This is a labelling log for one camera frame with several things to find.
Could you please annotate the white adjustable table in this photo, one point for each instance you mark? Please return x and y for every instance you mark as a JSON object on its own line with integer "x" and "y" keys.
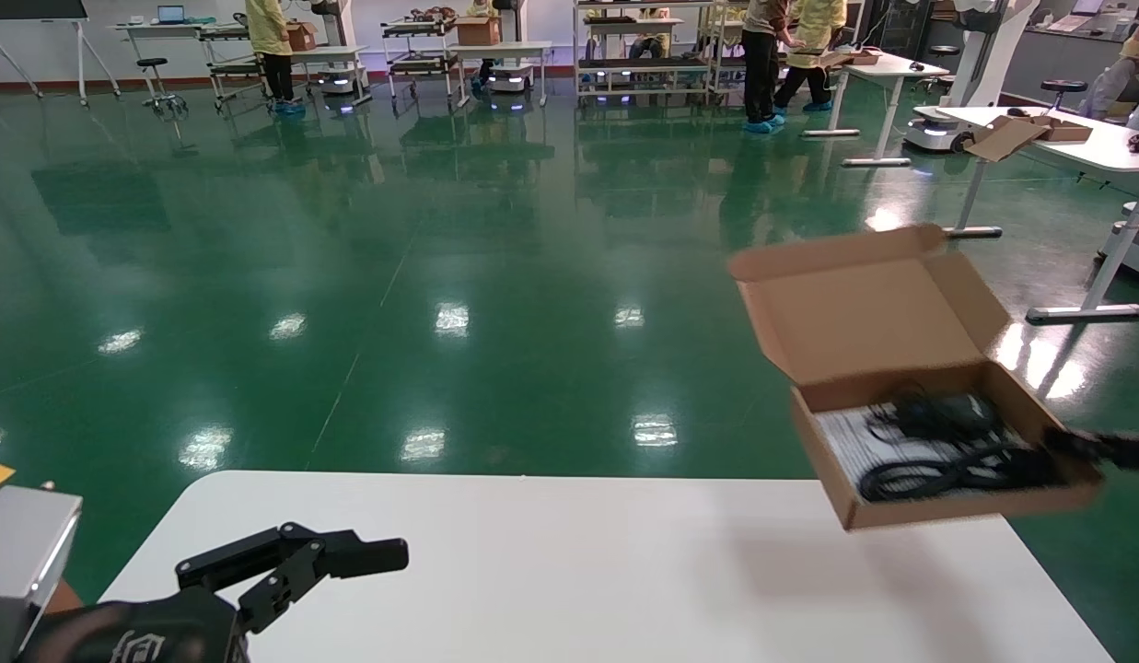
{"x": 505, "y": 48}
{"x": 334, "y": 52}
{"x": 1112, "y": 152}
{"x": 887, "y": 66}

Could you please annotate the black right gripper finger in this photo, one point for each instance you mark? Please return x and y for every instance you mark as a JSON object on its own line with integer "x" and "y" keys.
{"x": 1108, "y": 451}

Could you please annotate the person brown shirt black trousers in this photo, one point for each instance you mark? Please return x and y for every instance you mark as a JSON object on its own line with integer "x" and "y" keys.
{"x": 762, "y": 64}

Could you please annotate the metal shelf rack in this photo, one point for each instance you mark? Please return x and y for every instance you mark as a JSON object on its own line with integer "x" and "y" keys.
{"x": 726, "y": 55}
{"x": 643, "y": 66}

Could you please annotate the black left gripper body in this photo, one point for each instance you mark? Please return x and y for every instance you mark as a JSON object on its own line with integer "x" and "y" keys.
{"x": 145, "y": 631}

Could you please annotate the seated person grey trousers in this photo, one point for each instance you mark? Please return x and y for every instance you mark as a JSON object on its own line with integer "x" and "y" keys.
{"x": 1110, "y": 87}

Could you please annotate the person yellow coat black trousers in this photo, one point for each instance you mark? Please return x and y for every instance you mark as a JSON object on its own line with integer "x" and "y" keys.
{"x": 818, "y": 28}
{"x": 267, "y": 28}

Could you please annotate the brown cardboard storage box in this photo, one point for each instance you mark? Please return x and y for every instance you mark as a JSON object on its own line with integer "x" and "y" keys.
{"x": 864, "y": 313}

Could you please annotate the open brown cardboard box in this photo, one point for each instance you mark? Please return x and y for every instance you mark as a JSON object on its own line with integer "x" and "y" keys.
{"x": 1006, "y": 140}
{"x": 864, "y": 58}

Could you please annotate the white desk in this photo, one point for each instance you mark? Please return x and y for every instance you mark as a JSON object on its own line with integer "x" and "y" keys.
{"x": 164, "y": 28}

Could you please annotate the metal trolley cart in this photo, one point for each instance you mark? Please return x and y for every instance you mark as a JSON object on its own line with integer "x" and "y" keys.
{"x": 420, "y": 60}

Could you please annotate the crouching person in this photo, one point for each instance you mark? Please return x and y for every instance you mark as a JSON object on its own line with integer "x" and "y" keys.
{"x": 645, "y": 44}

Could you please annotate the black stool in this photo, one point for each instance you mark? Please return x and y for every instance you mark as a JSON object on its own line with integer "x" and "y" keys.
{"x": 1063, "y": 85}
{"x": 943, "y": 51}
{"x": 155, "y": 64}

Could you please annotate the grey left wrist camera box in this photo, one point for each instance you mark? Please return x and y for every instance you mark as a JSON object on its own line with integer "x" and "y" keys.
{"x": 21, "y": 562}

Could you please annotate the white instruction sheet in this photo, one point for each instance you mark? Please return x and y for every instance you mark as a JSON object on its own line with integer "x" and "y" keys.
{"x": 841, "y": 437}

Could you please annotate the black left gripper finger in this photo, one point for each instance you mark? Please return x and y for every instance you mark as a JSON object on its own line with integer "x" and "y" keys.
{"x": 366, "y": 557}
{"x": 247, "y": 548}

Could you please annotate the open laptop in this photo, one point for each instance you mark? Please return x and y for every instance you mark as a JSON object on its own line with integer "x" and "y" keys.
{"x": 170, "y": 14}

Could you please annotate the black board on stand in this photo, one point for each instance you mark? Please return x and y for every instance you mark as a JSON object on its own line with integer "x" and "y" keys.
{"x": 30, "y": 9}

